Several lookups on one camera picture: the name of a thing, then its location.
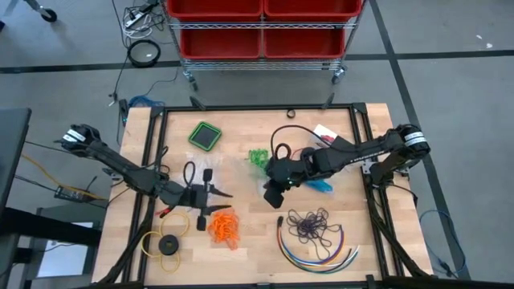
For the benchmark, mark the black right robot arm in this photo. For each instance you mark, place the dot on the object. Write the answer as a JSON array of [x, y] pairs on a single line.
[[361, 154]]

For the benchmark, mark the white box hot dog print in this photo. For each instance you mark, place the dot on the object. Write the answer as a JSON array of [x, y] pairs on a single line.
[[321, 131]]

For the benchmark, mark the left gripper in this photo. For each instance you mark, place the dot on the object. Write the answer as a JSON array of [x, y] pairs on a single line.
[[190, 196]]

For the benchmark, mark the clear zip bag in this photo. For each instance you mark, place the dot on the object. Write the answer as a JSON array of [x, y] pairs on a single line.
[[317, 186]]

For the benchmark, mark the green square collapsible container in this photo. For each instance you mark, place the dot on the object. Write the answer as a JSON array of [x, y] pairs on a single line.
[[205, 136]]

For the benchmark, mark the dark brown rubber band pile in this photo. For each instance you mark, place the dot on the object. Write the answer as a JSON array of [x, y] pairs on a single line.
[[309, 225]]

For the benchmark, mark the coloured tube bundle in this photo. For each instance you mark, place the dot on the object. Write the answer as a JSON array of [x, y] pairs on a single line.
[[321, 268]]

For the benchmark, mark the small black tape roll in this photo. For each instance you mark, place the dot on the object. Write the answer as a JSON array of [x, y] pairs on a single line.
[[288, 114]]

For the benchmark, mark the black power brick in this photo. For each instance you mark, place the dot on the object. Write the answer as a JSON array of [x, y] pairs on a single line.
[[68, 194]]

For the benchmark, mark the black rolling workbench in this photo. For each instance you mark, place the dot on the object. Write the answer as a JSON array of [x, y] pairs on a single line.
[[49, 16]]

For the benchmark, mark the green rubber band pile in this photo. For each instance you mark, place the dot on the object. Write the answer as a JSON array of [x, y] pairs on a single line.
[[259, 156]]

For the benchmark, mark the small black device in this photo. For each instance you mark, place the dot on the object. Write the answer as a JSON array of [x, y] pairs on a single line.
[[123, 108]]

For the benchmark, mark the black aluminium table frame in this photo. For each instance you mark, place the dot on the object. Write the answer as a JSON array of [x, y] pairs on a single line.
[[257, 107]]

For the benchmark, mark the orange rubber band pile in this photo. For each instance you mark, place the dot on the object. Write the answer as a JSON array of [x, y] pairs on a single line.
[[225, 229]]

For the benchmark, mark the black desk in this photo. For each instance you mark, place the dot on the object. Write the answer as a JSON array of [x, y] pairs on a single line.
[[12, 152]]

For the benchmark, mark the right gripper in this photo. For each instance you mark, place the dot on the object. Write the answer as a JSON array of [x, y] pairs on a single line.
[[283, 170]]

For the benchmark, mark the red plastic bin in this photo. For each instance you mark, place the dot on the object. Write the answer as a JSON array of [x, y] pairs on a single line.
[[217, 8], [221, 42], [303, 42], [313, 8]]

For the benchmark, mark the clear plastic bag pile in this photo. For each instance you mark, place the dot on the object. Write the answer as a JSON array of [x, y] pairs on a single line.
[[219, 164]]

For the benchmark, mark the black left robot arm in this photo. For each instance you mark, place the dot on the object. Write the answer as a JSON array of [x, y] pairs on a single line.
[[120, 166]]

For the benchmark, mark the white power strip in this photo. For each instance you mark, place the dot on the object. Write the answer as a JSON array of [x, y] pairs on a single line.
[[132, 20]]

